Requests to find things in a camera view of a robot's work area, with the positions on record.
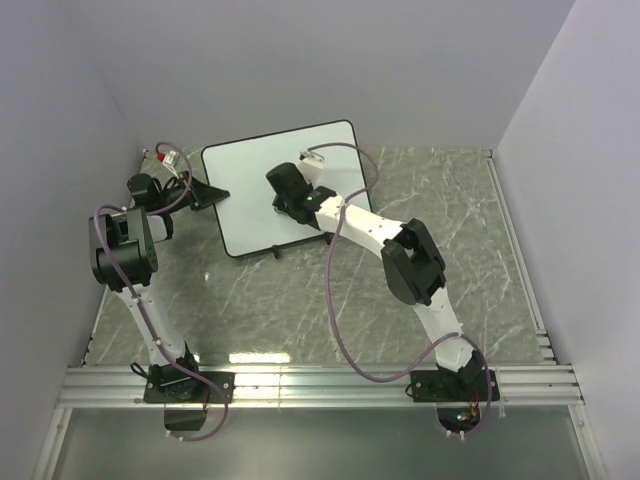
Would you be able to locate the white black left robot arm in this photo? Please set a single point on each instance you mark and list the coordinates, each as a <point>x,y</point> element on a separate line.
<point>123,258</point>

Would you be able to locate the aluminium front mounting rail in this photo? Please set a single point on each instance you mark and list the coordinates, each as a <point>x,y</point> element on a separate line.
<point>283,386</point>

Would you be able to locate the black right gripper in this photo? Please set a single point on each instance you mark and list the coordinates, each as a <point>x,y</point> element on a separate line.
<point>278,203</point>

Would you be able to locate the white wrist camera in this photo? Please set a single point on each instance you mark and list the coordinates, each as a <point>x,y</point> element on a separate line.
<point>175,162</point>
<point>311,166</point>

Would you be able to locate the white whiteboard black frame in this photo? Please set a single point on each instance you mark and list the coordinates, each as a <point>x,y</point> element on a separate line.
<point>248,222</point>

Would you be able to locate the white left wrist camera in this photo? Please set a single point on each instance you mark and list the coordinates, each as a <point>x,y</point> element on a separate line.
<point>175,162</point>

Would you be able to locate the aluminium left side rail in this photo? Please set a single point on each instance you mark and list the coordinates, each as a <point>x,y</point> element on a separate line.
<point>53,442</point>

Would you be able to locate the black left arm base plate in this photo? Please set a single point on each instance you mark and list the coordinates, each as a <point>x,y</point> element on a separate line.
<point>188,390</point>

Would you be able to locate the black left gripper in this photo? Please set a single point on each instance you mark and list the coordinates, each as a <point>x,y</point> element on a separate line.
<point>201,195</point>

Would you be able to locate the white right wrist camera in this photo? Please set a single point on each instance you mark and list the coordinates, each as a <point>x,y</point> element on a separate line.
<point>311,166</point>

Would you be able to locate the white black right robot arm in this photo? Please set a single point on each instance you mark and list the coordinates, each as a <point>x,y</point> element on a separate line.
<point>413,267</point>

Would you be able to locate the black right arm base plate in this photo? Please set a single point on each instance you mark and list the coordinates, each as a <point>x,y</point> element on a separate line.
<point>437,386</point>

